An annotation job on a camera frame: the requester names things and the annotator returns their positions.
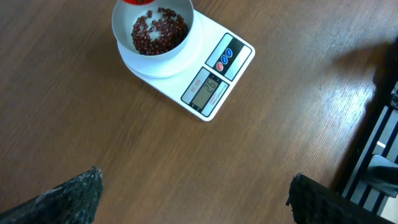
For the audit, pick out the red beans in bowl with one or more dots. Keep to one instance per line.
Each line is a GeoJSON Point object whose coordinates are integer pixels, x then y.
{"type": "Point", "coordinates": [158, 31]}

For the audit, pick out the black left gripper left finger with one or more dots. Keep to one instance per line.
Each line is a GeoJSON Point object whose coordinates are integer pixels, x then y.
{"type": "Point", "coordinates": [74, 201]}

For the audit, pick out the white plastic bowl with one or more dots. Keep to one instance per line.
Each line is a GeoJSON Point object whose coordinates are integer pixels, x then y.
{"type": "Point", "coordinates": [125, 15]}

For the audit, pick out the black metal frame rack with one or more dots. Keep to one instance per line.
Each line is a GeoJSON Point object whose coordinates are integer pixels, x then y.
{"type": "Point", "coordinates": [379, 138]}

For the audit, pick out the orange measuring scoop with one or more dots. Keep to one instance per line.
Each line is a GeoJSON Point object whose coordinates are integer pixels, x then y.
{"type": "Point", "coordinates": [139, 2]}

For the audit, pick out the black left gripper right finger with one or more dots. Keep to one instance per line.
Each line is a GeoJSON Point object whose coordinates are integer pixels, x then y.
{"type": "Point", "coordinates": [313, 203]}

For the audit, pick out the white digital kitchen scale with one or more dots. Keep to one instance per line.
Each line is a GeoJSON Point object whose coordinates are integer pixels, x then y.
{"type": "Point", "coordinates": [202, 75]}

